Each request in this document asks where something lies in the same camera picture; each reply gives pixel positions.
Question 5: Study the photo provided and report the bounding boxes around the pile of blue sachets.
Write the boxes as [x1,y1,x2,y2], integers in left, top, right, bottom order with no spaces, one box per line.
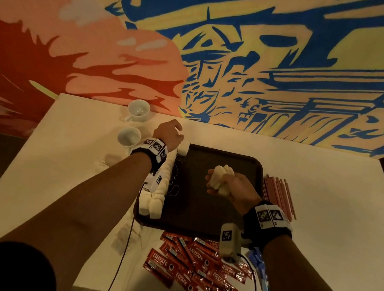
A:
[245,246,279,291]

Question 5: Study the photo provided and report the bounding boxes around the person's left hand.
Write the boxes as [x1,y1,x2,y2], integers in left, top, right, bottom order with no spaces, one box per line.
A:
[151,118,187,153]

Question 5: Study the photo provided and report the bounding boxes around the pile of red Nescafe sachets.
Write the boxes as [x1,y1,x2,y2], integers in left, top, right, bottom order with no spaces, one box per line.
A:
[140,228,251,291]

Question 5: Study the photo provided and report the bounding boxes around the person's black shirt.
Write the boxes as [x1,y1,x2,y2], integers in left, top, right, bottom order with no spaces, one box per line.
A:
[0,239,60,291]

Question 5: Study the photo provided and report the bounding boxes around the row of tea bags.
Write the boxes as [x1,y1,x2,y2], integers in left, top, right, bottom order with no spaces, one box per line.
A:
[137,139,192,222]

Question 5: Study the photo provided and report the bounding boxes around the dark brown tray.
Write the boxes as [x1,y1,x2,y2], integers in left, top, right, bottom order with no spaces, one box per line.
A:
[131,139,267,245]

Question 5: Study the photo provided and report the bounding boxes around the small white cup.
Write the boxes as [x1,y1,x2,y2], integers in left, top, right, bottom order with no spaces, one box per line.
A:
[125,98,153,124]
[116,125,144,149]

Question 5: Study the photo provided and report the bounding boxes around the black marker wristband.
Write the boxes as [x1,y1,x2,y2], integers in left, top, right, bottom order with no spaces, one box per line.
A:
[240,198,296,251]
[129,135,170,176]

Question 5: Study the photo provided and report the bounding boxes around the person's right forearm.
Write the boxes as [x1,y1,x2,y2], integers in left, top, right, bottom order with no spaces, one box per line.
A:
[260,234,359,291]

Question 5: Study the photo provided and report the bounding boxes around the bunch of tea bags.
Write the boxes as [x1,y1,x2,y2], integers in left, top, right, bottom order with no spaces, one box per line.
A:
[208,163,236,198]

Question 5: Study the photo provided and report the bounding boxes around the person's right hand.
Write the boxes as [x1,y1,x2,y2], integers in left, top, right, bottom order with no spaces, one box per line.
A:
[203,169,266,217]

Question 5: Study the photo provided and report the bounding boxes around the person's left forearm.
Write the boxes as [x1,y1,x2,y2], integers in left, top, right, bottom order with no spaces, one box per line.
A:
[0,144,155,291]

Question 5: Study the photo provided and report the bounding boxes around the black camera cable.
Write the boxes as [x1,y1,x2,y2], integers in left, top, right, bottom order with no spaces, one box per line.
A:
[238,254,262,291]
[105,213,137,291]

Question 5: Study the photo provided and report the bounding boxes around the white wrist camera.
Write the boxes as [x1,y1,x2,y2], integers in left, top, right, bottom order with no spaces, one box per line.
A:
[147,169,167,191]
[217,221,245,262]

